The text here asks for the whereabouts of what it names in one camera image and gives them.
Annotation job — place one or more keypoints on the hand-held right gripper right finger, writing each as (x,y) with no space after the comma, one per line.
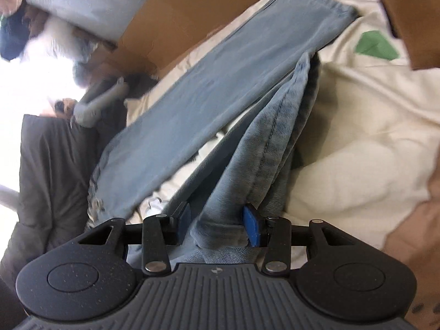
(252,227)

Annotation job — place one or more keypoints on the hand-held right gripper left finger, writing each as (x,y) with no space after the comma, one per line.
(184,221)

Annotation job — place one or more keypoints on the blue denim jeans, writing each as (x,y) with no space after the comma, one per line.
(213,110)

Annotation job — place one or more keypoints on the dark grey pillow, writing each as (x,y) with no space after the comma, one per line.
(51,178)

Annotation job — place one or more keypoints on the grey neck pillow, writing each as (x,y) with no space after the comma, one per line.
(99,101)

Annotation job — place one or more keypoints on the cream bear print bed sheet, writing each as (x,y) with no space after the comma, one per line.
(361,127)

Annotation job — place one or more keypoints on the brown teddy bear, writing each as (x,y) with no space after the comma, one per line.
(65,105)

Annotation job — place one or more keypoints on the brown cardboard sheet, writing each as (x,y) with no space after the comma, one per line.
(178,13)

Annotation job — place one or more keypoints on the grey cabinet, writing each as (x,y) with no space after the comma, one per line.
(89,3)

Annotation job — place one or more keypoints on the dark blue cloth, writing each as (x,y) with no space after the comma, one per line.
(13,37)

